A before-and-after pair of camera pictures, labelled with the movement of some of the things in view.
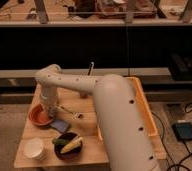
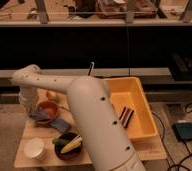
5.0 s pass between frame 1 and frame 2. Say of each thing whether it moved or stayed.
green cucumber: stayed
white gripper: moved
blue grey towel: stayed
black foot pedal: stayed
